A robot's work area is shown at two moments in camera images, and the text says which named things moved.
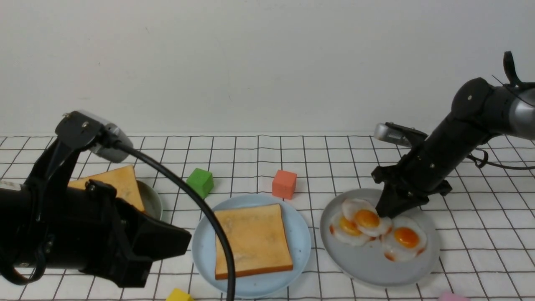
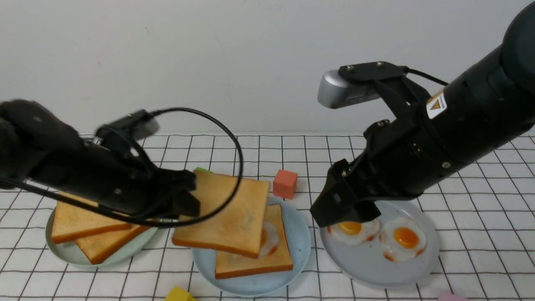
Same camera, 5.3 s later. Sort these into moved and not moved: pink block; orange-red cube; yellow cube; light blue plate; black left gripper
Moved: black left gripper
Not moved: pink block; light blue plate; orange-red cube; yellow cube
